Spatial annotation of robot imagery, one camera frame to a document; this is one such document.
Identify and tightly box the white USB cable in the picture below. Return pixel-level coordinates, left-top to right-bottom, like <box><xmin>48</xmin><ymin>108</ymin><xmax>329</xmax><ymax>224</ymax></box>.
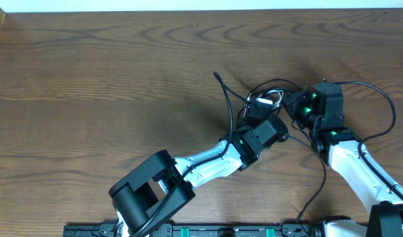
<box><xmin>254</xmin><ymin>89</ymin><xmax>284</xmax><ymax>109</ymax></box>

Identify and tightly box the black USB cable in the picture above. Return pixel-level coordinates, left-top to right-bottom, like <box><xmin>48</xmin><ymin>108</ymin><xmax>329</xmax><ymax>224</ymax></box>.
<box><xmin>236</xmin><ymin>78</ymin><xmax>327</xmax><ymax>224</ymax></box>

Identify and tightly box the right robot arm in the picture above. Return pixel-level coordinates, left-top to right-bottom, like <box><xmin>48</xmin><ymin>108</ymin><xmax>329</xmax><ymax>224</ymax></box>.
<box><xmin>282</xmin><ymin>82</ymin><xmax>403</xmax><ymax>236</ymax></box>

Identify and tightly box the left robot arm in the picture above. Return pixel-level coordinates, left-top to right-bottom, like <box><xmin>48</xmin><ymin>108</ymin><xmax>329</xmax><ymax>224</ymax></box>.
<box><xmin>109</xmin><ymin>106</ymin><xmax>288</xmax><ymax>236</ymax></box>

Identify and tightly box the left camera black cable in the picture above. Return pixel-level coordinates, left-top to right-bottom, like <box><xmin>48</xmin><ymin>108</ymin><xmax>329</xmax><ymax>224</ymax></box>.
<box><xmin>128</xmin><ymin>70</ymin><xmax>235</xmax><ymax>237</ymax></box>

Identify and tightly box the camera black cable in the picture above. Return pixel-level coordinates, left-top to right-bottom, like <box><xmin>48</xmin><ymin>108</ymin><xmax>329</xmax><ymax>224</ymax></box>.
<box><xmin>333</xmin><ymin>80</ymin><xmax>403</xmax><ymax>211</ymax></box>
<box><xmin>128</xmin><ymin>70</ymin><xmax>235</xmax><ymax>237</ymax></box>

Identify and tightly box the right camera black cable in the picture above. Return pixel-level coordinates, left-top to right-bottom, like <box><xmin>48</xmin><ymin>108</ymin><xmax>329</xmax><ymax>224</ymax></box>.
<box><xmin>333</xmin><ymin>80</ymin><xmax>403</xmax><ymax>211</ymax></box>

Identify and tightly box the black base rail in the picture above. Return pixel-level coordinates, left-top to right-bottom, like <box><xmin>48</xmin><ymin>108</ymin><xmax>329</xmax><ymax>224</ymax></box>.
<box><xmin>63</xmin><ymin>215</ymin><xmax>403</xmax><ymax>237</ymax></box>

